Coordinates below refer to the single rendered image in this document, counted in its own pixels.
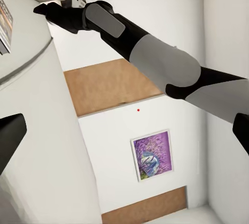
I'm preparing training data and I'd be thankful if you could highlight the hardback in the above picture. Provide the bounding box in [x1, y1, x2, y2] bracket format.
[0, 0, 13, 55]

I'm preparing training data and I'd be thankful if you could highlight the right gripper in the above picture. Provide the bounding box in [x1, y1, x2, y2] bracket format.
[33, 2, 78, 34]

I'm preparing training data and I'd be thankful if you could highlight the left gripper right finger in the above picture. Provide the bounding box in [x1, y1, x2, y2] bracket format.
[232, 113, 249, 155]

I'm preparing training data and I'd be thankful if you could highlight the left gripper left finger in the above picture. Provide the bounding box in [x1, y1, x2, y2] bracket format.
[0, 113, 27, 175]

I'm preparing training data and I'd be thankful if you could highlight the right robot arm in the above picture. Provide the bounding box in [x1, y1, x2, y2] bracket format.
[33, 0, 249, 124]

